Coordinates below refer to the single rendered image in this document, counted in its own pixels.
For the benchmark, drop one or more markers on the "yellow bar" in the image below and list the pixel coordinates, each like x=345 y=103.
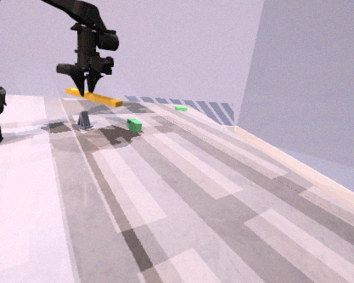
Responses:
x=94 y=97

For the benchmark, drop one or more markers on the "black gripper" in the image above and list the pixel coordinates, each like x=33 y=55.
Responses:
x=76 y=71

